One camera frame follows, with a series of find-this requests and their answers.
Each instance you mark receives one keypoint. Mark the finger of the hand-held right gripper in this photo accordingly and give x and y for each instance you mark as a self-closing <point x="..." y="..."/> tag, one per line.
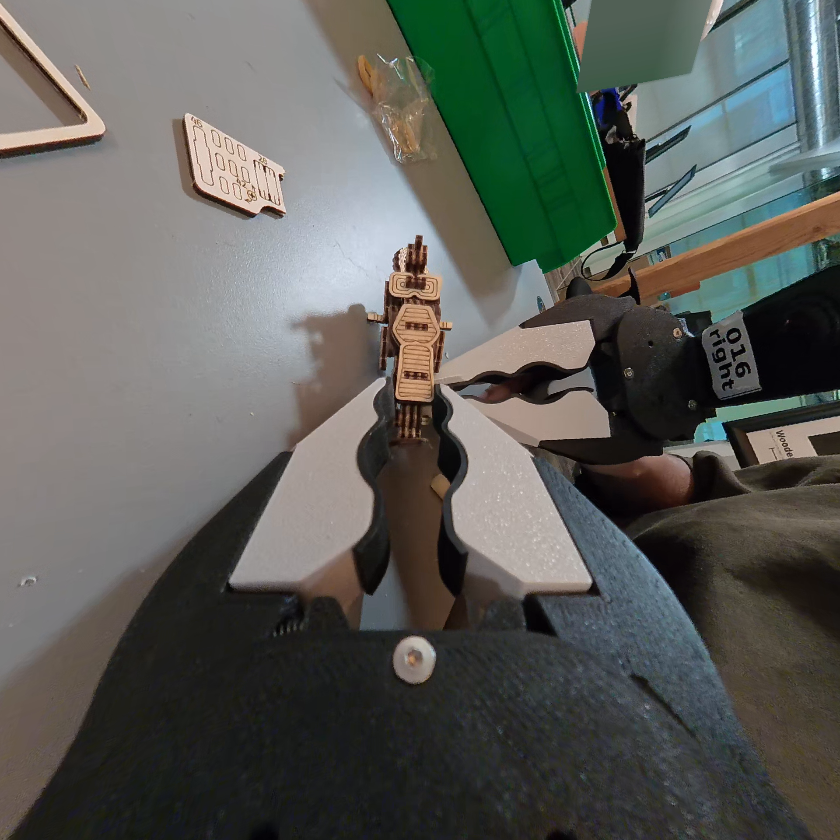
<point x="538" y="348"/>
<point x="564" y="417"/>

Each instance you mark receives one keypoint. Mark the person's right hand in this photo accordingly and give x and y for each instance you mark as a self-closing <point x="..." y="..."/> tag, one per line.
<point x="656" y="482"/>

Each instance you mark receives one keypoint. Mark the large wooden sheet round hole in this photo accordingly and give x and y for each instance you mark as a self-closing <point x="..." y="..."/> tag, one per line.
<point x="65" y="108"/>

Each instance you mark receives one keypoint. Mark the grey desk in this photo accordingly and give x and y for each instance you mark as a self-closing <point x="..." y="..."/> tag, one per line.
<point x="164" y="361"/>

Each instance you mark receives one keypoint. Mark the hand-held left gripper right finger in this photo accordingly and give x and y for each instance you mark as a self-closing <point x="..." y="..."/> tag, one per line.
<point x="518" y="525"/>

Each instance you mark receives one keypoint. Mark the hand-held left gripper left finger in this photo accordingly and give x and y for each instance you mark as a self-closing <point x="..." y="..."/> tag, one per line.
<point x="308" y="512"/>

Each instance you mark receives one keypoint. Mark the small wooden part sheet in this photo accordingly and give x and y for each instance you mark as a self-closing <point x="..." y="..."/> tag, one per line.
<point x="229" y="167"/>

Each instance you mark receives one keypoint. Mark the black bag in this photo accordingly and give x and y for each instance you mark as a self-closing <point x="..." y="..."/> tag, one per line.
<point x="627" y="177"/>

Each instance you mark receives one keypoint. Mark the green plastic bin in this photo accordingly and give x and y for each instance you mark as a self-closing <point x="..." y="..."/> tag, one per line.
<point x="518" y="118"/>

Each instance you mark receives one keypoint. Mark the black and white box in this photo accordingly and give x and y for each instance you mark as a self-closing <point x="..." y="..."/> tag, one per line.
<point x="781" y="436"/>

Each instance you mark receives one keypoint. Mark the wooden motorcycle model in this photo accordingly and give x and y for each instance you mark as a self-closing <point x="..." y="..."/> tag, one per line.
<point x="413" y="348"/>

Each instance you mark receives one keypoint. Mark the silver ventilation duct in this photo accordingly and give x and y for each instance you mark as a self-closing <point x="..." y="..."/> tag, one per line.
<point x="814" y="72"/>

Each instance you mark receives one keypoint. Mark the small wooden peg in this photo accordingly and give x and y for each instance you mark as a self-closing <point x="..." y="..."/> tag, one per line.
<point x="438" y="489"/>

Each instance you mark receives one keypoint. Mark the tiny wooden splinter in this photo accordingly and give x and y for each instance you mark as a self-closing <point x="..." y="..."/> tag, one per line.
<point x="82" y="76"/>

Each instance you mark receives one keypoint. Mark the clear plastic bag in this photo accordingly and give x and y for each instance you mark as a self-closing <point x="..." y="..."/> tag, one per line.
<point x="403" y="105"/>

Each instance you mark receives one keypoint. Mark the wooden beam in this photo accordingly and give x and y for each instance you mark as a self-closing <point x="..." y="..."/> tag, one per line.
<point x="741" y="246"/>

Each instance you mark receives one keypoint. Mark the person's clothing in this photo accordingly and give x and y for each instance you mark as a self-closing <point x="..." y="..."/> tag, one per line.
<point x="754" y="590"/>

